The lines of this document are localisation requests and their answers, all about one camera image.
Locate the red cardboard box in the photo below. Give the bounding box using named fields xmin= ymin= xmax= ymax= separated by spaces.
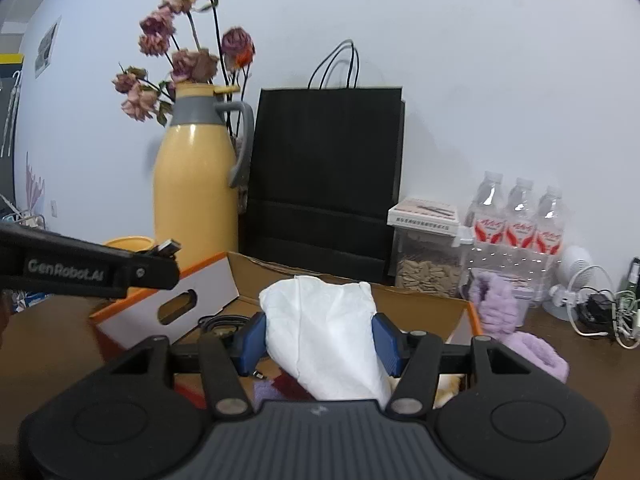
xmin=89 ymin=251 xmax=485 ymax=408

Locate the white and yellow plush toy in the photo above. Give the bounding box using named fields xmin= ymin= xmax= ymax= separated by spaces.
xmin=390 ymin=374 xmax=462 ymax=408

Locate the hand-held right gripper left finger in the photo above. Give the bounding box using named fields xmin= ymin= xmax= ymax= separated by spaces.
xmin=107 ymin=311 xmax=267 ymax=418

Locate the dried pink rose bouquet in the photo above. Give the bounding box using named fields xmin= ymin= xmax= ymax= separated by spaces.
xmin=112 ymin=0 xmax=257 ymax=126

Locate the yellow thermos jug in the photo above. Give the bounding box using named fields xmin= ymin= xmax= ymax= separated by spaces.
xmin=152 ymin=82 xmax=256 ymax=271

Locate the white round camera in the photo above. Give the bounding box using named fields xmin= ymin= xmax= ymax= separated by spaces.
xmin=542 ymin=246 xmax=597 ymax=322

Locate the tangle of charging cables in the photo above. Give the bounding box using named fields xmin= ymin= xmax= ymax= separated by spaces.
xmin=550 ymin=265 xmax=640 ymax=349

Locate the black paper bag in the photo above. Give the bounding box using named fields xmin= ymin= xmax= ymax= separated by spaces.
xmin=239 ymin=40 xmax=407 ymax=287

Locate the purple fluffy cloth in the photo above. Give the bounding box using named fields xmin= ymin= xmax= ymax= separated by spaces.
xmin=500 ymin=330 xmax=570 ymax=385

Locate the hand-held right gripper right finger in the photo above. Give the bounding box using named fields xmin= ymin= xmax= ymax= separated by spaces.
xmin=372 ymin=312 xmax=532 ymax=417

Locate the clear seed storage container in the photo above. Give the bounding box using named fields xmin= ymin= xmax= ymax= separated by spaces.
xmin=387 ymin=199 xmax=464 ymax=298

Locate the purple fluffy headband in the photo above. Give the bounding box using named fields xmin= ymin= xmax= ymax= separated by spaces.
xmin=469 ymin=271 xmax=530 ymax=337

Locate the yellow mug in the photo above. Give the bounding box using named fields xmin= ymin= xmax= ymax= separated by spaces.
xmin=104 ymin=236 xmax=157 ymax=257

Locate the purple dried flower bunch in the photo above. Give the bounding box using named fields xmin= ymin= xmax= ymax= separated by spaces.
xmin=25 ymin=160 xmax=47 ymax=212

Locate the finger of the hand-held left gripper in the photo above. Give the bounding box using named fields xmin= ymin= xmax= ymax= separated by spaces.
xmin=105 ymin=246 xmax=181 ymax=290

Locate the clear water bottle red label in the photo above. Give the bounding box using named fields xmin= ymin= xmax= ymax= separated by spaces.
xmin=502 ymin=177 xmax=540 ymax=286
xmin=462 ymin=171 xmax=507 ymax=281
xmin=531 ymin=186 xmax=569 ymax=301

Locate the wall poster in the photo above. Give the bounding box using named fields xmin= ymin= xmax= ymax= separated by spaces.
xmin=34 ymin=16 xmax=62 ymax=80

